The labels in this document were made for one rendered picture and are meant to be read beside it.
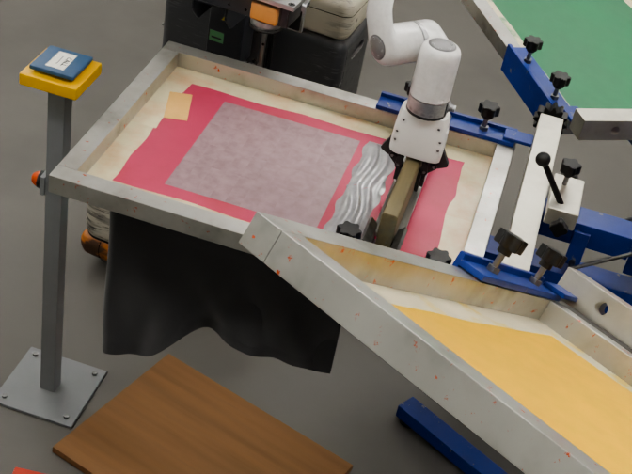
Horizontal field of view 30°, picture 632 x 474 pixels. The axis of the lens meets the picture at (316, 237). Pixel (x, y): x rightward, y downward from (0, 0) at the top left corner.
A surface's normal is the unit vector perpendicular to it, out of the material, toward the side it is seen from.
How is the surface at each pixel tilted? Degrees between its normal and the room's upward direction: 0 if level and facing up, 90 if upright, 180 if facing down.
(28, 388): 0
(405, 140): 93
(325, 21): 90
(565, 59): 0
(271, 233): 58
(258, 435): 0
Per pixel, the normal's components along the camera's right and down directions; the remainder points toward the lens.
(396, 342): -0.52, -0.14
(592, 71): 0.16, -0.79
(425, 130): -0.24, 0.57
